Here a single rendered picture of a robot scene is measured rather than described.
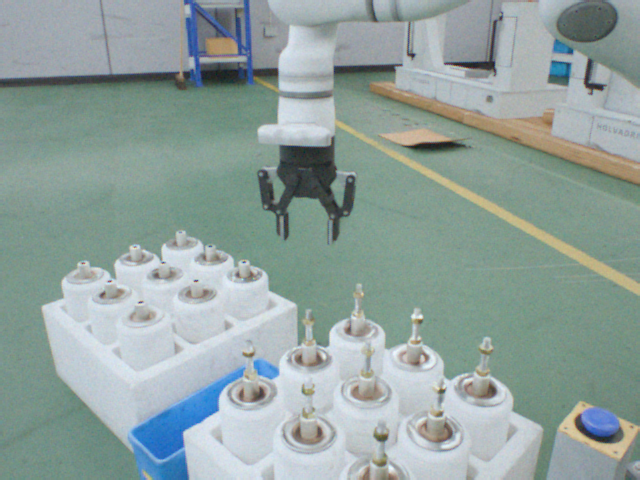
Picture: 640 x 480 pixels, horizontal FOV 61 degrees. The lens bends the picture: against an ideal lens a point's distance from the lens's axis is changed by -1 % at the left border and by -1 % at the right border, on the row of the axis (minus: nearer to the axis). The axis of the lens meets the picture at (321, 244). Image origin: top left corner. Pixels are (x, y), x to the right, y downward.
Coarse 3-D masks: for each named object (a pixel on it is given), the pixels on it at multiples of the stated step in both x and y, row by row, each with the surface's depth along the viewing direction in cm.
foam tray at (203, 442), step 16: (384, 352) 102; (288, 416) 86; (400, 416) 86; (512, 416) 86; (192, 432) 83; (208, 432) 83; (512, 432) 85; (528, 432) 83; (192, 448) 82; (208, 448) 80; (224, 448) 80; (512, 448) 80; (528, 448) 80; (192, 464) 84; (208, 464) 80; (224, 464) 77; (240, 464) 77; (256, 464) 77; (272, 464) 77; (480, 464) 77; (496, 464) 77; (512, 464) 77; (528, 464) 83
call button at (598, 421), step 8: (592, 408) 65; (600, 408) 65; (584, 416) 64; (592, 416) 64; (600, 416) 64; (608, 416) 64; (584, 424) 64; (592, 424) 63; (600, 424) 63; (608, 424) 63; (616, 424) 63; (592, 432) 63; (600, 432) 62; (608, 432) 62
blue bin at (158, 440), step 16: (240, 368) 107; (256, 368) 111; (272, 368) 108; (224, 384) 105; (192, 400) 100; (208, 400) 103; (160, 416) 95; (176, 416) 98; (192, 416) 101; (208, 416) 104; (128, 432) 91; (144, 432) 94; (160, 432) 96; (176, 432) 99; (144, 448) 88; (160, 448) 97; (176, 448) 100; (144, 464) 90; (160, 464) 85; (176, 464) 88
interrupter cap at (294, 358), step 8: (288, 352) 89; (296, 352) 89; (320, 352) 89; (328, 352) 89; (288, 360) 87; (296, 360) 87; (320, 360) 87; (328, 360) 87; (296, 368) 85; (304, 368) 85; (312, 368) 85; (320, 368) 85
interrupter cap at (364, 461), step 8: (368, 456) 68; (352, 464) 67; (360, 464) 67; (368, 464) 67; (392, 464) 67; (400, 464) 67; (352, 472) 66; (360, 472) 66; (368, 472) 66; (392, 472) 66; (400, 472) 66; (408, 472) 66
